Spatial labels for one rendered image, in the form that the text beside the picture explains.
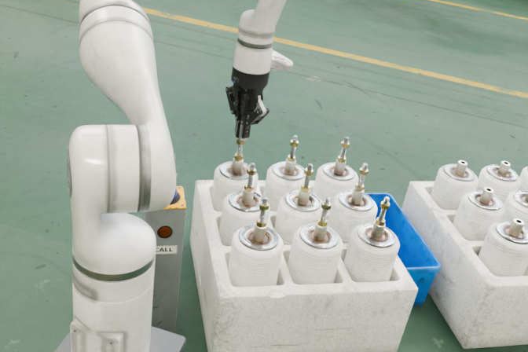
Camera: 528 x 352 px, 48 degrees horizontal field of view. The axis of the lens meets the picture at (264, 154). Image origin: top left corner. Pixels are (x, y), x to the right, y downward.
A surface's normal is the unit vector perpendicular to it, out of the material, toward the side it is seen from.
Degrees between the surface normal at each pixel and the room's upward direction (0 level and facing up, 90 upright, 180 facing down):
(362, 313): 90
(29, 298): 0
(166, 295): 90
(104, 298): 90
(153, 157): 45
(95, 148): 31
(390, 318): 90
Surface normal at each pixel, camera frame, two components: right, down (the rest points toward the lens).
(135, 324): 0.69, 0.43
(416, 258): -0.96, -0.04
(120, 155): 0.29, -0.29
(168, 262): 0.21, 0.50
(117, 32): 0.11, -0.59
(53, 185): 0.14, -0.87
